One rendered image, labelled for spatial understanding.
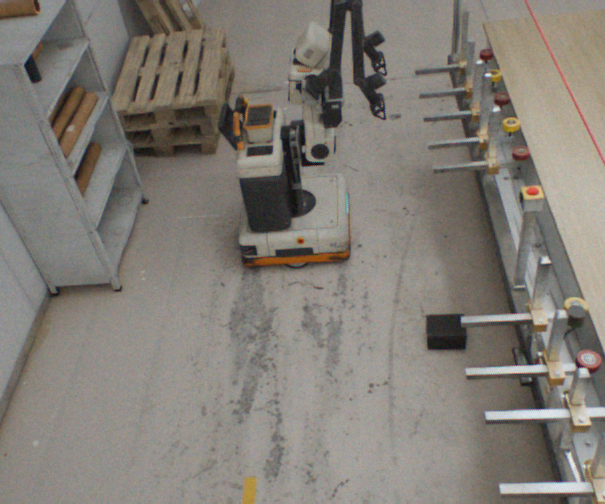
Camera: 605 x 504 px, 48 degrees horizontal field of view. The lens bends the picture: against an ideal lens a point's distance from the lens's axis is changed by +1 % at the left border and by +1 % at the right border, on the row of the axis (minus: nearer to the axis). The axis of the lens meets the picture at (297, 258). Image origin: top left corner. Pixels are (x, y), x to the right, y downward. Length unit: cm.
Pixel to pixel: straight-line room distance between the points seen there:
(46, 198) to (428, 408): 232
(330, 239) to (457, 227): 87
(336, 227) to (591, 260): 159
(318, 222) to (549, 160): 137
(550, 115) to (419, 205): 117
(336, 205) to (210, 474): 175
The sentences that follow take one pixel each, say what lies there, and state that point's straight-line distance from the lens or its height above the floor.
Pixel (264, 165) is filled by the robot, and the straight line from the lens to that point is 370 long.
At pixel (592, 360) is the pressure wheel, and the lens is 260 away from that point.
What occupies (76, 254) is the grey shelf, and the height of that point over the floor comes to 34.
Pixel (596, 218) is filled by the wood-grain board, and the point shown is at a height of 90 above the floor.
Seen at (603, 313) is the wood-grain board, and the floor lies 90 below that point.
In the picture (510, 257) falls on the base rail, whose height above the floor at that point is 70.
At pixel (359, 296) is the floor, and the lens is 396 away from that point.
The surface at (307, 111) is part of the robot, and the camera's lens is 373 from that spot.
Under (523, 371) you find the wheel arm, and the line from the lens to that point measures 257.
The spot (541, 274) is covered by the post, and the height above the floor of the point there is 106.
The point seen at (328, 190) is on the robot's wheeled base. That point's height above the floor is 28.
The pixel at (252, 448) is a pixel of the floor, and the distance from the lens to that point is 343.
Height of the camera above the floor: 290
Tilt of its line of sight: 43 degrees down
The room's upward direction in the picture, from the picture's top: 10 degrees counter-clockwise
